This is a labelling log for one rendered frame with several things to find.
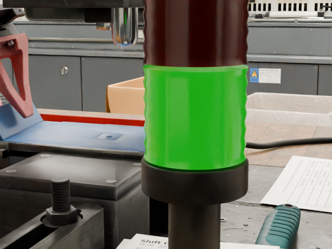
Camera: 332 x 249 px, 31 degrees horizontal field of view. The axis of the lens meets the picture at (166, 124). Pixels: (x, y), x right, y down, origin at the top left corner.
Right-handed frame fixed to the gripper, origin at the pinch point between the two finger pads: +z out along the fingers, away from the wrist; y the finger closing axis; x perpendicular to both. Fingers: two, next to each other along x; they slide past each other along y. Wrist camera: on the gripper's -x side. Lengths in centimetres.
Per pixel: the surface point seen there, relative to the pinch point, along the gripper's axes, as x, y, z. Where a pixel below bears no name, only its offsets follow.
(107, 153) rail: -4.6, 9.8, 7.0
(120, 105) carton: 213, -100, 6
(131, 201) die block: -9.3, 12.4, 10.5
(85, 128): 1.9, 5.2, 4.3
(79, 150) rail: -4.6, 7.6, 5.7
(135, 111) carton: 211, -94, 12
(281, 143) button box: 38.4, 11.0, 20.9
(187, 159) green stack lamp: -28.1, 26.5, 6.5
